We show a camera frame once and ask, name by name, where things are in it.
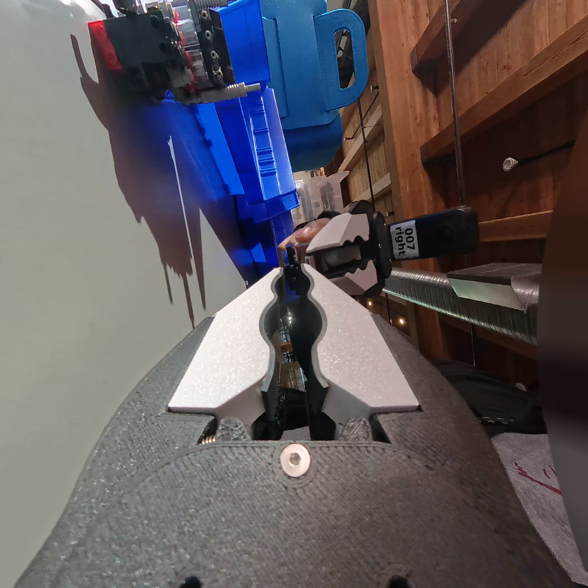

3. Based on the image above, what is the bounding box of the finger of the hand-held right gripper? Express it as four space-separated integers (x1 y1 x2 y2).
326 261 390 299
304 212 376 254

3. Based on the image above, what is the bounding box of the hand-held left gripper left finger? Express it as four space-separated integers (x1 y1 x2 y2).
166 266 291 439

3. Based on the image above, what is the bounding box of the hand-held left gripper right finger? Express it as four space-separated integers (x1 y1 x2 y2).
301 263 423 439

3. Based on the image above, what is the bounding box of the black brick assembly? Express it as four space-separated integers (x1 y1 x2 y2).
280 243 306 299

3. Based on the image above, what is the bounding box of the blue plastic bin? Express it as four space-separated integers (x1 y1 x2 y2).
243 204 300 281
190 0 299 223

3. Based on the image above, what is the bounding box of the person's right hand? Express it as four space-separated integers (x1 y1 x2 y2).
279 218 332 258

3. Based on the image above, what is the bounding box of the clear plastic storage box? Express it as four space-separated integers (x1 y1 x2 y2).
296 172 350 226

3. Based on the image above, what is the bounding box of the black jacket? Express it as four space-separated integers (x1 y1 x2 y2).
432 358 547 437

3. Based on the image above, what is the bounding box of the blue felt bag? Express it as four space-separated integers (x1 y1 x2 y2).
262 0 370 171

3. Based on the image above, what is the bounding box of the toy brick truck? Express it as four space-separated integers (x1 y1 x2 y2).
87 0 262 104

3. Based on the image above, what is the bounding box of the metal ventilation duct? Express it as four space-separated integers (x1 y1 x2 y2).
383 262 547 345

